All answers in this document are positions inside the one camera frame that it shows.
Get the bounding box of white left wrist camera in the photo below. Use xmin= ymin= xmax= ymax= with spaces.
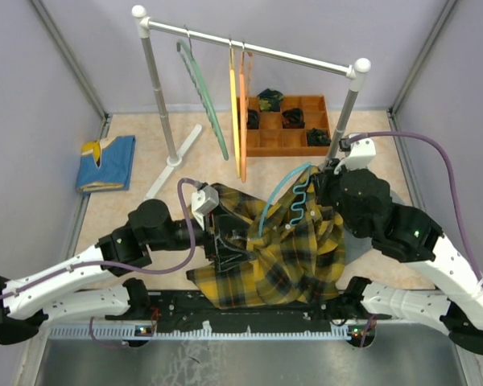
xmin=191 ymin=185 xmax=219 ymax=230

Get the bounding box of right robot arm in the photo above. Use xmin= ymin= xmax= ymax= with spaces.
xmin=312 ymin=167 xmax=483 ymax=355

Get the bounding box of green hanger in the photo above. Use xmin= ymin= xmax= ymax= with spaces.
xmin=176 ymin=39 xmax=229 ymax=161

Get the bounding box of blue hanger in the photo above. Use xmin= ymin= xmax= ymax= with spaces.
xmin=256 ymin=162 xmax=312 ymax=238

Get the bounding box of dark rolled sock middle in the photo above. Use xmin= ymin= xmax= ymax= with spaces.
xmin=282 ymin=108 xmax=305 ymax=129

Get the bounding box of yellow plaid shirt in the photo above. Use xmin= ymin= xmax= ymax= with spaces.
xmin=186 ymin=166 xmax=345 ymax=310

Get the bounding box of camouflage rolled sock top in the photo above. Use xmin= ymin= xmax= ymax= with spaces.
xmin=258 ymin=88 xmax=284 ymax=112

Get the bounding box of dark rolled sock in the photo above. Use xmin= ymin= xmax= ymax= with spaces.
xmin=246 ymin=109 xmax=260 ymax=129
xmin=306 ymin=128 xmax=331 ymax=147
xmin=282 ymin=108 xmax=305 ymax=129

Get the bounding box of orange hanger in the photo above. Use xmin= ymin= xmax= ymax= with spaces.
xmin=239 ymin=47 xmax=253 ymax=183

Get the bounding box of grey shirt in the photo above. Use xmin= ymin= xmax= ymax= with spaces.
xmin=342 ymin=224 xmax=390 ymax=279

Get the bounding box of yellow hanger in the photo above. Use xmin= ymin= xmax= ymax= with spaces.
xmin=229 ymin=46 xmax=241 ymax=178

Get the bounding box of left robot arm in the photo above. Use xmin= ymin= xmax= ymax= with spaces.
xmin=0 ymin=199 xmax=249 ymax=345

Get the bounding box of white metal clothes rack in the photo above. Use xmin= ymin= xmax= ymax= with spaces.
xmin=131 ymin=5 xmax=371 ymax=199

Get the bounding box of wooden compartment tray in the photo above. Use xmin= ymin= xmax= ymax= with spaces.
xmin=247 ymin=95 xmax=331 ymax=157

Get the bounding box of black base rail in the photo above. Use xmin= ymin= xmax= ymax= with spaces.
xmin=105 ymin=290 xmax=370 ymax=334

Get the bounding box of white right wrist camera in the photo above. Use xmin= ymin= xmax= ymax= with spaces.
xmin=334 ymin=134 xmax=377 ymax=175

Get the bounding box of blue folded cloth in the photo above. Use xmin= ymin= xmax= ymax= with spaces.
xmin=76 ymin=135 xmax=136 ymax=195

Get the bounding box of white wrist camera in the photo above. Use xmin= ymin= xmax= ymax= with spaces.
xmin=191 ymin=185 xmax=219 ymax=230
xmin=334 ymin=134 xmax=377 ymax=175

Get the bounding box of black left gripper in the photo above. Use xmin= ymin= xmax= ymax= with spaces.
xmin=148 ymin=200 xmax=257 ymax=271

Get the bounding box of dark rolled sock right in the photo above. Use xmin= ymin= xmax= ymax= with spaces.
xmin=306 ymin=128 xmax=331 ymax=147

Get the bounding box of dark rolled sock left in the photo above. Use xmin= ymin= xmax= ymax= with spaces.
xmin=246 ymin=109 xmax=260 ymax=129

